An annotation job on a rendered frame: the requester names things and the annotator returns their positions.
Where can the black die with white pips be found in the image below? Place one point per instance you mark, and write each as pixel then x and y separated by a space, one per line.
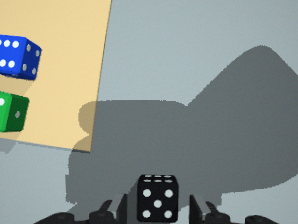
pixel 157 198

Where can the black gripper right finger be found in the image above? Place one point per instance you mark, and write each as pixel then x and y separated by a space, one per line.
pixel 199 211

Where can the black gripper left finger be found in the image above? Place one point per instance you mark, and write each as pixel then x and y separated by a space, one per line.
pixel 115 210

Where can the blue die with white pips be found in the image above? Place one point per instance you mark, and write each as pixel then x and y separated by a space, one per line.
pixel 19 57

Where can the green die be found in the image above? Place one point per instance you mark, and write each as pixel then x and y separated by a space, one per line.
pixel 13 110

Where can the beige square mat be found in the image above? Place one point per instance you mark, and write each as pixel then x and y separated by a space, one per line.
pixel 63 97

